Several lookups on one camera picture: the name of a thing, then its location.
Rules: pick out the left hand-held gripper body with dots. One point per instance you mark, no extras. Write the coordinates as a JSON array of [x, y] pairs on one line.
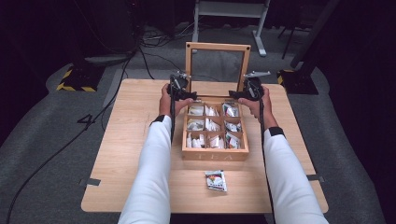
[[177, 85]]

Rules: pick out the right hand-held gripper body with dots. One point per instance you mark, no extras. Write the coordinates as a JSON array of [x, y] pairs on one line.
[[253, 88]]

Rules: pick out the wooden tea box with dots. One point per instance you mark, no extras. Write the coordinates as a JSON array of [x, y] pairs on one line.
[[214, 124]]

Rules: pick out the person's left hand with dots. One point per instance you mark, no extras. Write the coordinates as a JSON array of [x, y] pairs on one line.
[[166, 105]]

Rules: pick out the person's right hand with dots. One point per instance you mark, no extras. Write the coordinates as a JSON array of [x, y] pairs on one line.
[[263, 110]]

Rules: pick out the group of tea bag sachets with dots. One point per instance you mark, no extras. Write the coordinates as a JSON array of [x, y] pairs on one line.
[[214, 126]]

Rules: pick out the black yellow striped stand base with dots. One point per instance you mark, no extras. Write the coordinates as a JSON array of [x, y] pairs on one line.
[[79, 79], [297, 82]]

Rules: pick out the dark slanted metal pole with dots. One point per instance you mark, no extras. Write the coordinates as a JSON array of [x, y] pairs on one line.
[[314, 34]]

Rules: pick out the colourful printed tea bag packet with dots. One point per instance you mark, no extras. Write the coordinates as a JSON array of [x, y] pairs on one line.
[[216, 180]]

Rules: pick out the grey tape strip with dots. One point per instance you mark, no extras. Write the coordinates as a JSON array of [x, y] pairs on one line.
[[90, 182], [315, 178]]

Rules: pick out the white metal stand frame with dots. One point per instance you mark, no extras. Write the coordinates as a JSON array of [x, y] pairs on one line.
[[229, 9]]

